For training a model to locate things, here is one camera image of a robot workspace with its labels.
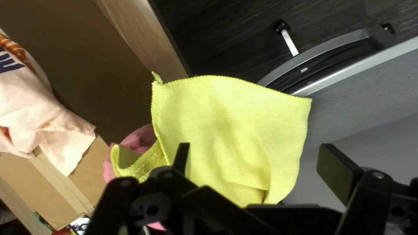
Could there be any yellow shirt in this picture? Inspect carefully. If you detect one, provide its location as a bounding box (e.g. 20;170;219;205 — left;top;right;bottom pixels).
109;71;314;209

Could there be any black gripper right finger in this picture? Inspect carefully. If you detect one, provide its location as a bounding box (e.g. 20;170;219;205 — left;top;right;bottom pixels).
317;142;418;235

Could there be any grey chair with silver frame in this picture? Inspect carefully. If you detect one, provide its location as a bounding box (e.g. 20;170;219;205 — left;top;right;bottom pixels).
257;18;418;214

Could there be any peach shirt with colourful print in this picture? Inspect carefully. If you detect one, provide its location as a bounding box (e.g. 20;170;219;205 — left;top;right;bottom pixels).
0;28;98;178

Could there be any pink shirt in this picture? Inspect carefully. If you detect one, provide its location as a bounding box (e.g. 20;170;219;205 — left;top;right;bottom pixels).
102;124;168;233

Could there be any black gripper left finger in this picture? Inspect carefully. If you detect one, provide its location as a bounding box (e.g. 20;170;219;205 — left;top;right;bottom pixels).
93;142;200;235

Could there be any large cardboard box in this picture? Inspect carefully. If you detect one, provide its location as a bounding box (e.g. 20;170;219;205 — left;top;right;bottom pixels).
0;0;152;233

